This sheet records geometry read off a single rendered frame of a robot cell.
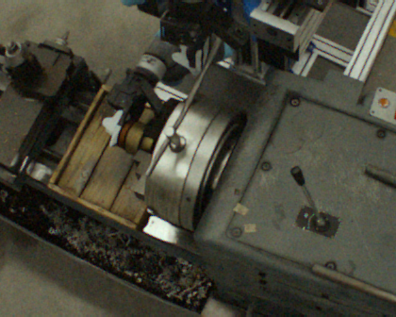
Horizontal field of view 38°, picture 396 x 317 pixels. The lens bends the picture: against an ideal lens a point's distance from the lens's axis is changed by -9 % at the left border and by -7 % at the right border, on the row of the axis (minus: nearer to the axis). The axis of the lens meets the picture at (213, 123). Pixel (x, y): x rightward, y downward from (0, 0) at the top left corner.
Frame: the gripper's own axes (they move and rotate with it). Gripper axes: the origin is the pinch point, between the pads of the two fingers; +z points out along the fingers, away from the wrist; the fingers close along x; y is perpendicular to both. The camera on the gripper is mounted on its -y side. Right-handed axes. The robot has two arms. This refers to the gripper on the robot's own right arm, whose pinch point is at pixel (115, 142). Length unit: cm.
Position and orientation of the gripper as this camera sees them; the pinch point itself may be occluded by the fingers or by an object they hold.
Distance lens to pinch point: 152.0
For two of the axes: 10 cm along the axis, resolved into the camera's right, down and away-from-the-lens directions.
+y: -9.0, -3.5, 2.7
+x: -0.9, -4.5, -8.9
